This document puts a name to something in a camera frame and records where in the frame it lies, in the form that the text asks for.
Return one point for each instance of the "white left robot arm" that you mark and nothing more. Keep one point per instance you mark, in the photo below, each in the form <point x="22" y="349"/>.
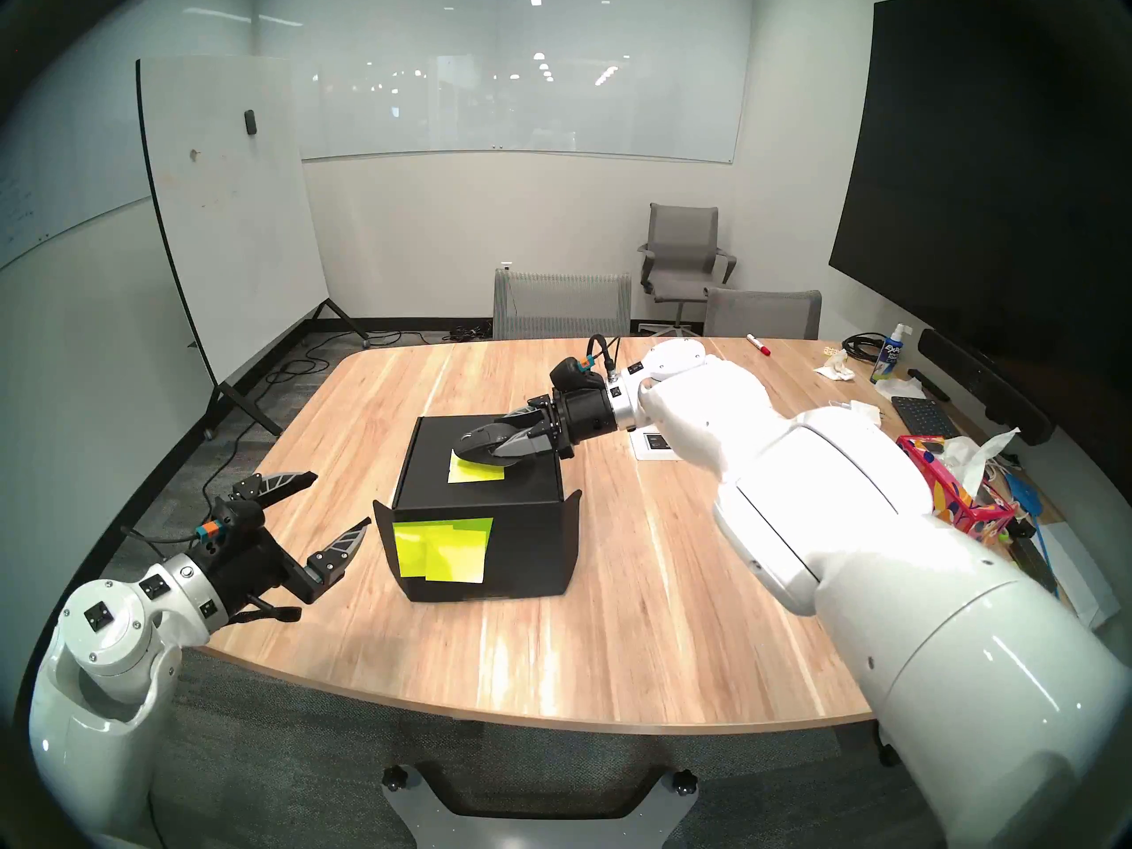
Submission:
<point x="102" y="624"/>

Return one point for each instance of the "white power adapter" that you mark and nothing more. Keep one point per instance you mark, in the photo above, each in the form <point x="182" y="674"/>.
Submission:
<point x="865" y="409"/>

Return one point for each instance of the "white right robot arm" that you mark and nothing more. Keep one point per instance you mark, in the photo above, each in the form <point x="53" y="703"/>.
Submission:
<point x="884" y="546"/>

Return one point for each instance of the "silver table power outlet panel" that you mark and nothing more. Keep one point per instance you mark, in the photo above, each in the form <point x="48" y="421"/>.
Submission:
<point x="653" y="445"/>

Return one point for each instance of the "black video bar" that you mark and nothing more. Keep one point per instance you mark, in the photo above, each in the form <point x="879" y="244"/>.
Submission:
<point x="982" y="385"/>

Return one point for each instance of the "glass wall whiteboard with scribbles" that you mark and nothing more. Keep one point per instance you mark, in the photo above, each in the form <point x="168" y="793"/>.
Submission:
<point x="62" y="157"/>

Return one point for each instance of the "slim black remote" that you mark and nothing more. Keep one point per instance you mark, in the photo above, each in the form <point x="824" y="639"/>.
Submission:
<point x="929" y="386"/>

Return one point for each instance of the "grey office chair with armrests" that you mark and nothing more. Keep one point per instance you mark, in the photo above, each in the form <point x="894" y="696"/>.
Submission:
<point x="681" y="253"/>

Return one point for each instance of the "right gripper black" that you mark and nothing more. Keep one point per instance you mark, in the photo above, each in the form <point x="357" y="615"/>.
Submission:
<point x="588" y="418"/>

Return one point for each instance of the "white tissue sheet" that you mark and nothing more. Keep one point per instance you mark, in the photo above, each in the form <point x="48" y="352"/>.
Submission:
<point x="973" y="458"/>

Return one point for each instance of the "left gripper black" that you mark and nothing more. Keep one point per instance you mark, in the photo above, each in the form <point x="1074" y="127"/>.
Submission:
<point x="250" y="570"/>

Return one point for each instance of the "wide glass wall whiteboard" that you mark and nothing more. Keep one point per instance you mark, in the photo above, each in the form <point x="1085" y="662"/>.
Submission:
<point x="522" y="109"/>

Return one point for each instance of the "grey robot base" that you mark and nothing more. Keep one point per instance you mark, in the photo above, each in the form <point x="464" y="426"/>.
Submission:
<point x="531" y="829"/>

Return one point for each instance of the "crumpled white tissue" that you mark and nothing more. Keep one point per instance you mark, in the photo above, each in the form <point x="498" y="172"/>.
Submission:
<point x="835" y="368"/>

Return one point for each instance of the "grey ribbed mesh chair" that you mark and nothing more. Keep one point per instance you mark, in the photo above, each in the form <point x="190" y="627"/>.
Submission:
<point x="562" y="308"/>

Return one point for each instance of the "colourful Kleenex tissue box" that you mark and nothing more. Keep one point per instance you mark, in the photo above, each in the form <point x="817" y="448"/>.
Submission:
<point x="986" y="511"/>

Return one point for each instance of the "blue flat packet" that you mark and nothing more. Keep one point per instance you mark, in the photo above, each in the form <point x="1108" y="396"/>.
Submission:
<point x="1021" y="493"/>

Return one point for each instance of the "black Logitech computer mouse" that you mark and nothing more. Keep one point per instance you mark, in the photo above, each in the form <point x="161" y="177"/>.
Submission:
<point x="473" y="440"/>

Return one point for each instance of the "black cardboard box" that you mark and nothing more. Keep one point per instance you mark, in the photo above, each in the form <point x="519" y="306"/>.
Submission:
<point x="531" y="555"/>

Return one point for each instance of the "neon yellow sticky note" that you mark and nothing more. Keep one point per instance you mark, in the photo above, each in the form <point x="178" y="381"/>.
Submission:
<point x="460" y="554"/>
<point x="409" y="551"/>

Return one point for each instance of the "black whiteboard eraser block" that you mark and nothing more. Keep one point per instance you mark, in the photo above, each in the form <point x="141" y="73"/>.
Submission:
<point x="1036" y="562"/>

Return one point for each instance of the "large black wall television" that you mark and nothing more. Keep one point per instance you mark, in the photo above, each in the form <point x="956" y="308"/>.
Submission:
<point x="982" y="193"/>

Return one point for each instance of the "flat white paper towel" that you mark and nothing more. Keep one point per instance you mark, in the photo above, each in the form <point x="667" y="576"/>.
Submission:
<point x="898" y="389"/>

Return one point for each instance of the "Expo cleaner spray bottle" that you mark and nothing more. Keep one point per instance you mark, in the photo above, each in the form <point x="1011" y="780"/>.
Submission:
<point x="889" y="358"/>

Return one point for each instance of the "red whiteboard marker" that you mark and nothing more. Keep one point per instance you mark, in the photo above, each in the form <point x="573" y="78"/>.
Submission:
<point x="758" y="344"/>

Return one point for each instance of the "white paper sheet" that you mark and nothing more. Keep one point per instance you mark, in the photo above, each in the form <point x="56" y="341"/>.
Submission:
<point x="1083" y="573"/>

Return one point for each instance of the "black keyboard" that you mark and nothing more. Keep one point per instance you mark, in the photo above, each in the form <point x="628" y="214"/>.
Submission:
<point x="924" y="418"/>

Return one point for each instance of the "mobile whiteboard on black stand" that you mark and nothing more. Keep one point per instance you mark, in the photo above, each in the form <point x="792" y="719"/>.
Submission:
<point x="225" y="202"/>

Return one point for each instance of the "grey plain mesh chair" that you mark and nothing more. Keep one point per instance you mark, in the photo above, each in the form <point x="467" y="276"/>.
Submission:
<point x="762" y="317"/>

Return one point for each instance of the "pale yellow sticky note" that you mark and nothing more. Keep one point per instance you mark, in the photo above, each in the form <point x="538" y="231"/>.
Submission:
<point x="469" y="476"/>

